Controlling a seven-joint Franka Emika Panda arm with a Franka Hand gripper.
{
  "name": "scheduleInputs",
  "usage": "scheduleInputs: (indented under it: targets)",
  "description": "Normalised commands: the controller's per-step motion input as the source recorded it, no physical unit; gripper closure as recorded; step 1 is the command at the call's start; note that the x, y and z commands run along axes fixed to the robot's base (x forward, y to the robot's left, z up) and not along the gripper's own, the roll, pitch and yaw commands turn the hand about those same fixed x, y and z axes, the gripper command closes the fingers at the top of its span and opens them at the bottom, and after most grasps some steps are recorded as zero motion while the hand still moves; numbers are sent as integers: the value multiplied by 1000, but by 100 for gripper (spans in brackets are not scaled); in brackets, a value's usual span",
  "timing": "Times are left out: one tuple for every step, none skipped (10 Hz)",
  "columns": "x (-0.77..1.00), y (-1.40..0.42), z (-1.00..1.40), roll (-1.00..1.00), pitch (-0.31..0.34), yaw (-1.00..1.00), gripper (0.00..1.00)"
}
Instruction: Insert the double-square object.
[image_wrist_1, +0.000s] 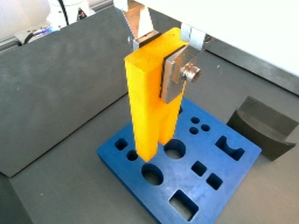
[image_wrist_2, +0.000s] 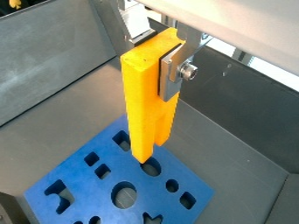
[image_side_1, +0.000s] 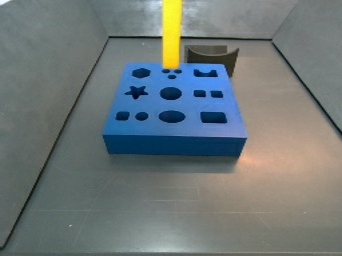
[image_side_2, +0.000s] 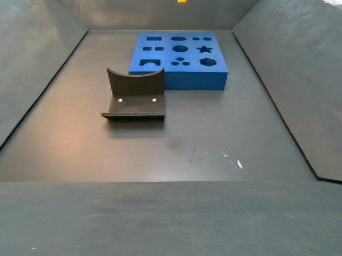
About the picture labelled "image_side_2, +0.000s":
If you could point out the blue foam shape-sorting block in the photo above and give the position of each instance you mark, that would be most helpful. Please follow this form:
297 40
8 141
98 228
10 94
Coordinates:
189 56

